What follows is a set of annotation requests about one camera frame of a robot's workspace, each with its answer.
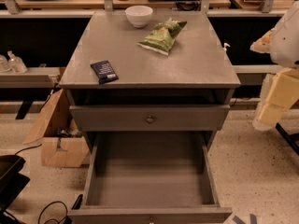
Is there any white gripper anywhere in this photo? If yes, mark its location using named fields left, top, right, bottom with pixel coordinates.
left=249, top=29, right=299, bottom=131

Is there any green jalapeno chip bag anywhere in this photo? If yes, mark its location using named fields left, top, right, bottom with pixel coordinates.
left=138, top=18, right=187, bottom=55

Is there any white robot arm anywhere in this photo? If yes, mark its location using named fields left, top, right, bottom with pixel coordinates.
left=250, top=1, right=299, bottom=131

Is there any grey drawer cabinet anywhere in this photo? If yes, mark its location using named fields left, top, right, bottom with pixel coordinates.
left=60, top=10, right=240, bottom=146

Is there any open grey middle drawer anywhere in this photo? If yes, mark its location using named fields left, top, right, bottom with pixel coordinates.
left=69, top=132, right=232, bottom=224

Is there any grey top drawer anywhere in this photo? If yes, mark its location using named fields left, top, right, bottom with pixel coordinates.
left=70, top=105, right=230, bottom=132

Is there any black chair base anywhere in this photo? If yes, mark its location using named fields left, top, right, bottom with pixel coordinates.
left=276, top=123, right=299, bottom=155

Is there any white pump dispenser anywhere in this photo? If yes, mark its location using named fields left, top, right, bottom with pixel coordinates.
left=223, top=43, right=231, bottom=51

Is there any white ceramic bowl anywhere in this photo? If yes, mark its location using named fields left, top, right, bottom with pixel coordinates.
left=125, top=6, right=153, bottom=28

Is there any dark blue snack bar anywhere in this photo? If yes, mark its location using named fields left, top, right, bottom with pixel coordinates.
left=91, top=61, right=119, bottom=84

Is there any open cardboard box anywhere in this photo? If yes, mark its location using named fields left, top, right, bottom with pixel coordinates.
left=23, top=90, right=89, bottom=168

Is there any clear plastic bottle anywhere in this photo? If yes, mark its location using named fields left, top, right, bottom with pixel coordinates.
left=7, top=50, right=27, bottom=74

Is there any black floor cable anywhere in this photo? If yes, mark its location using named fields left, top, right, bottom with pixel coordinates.
left=36, top=201, right=73, bottom=224

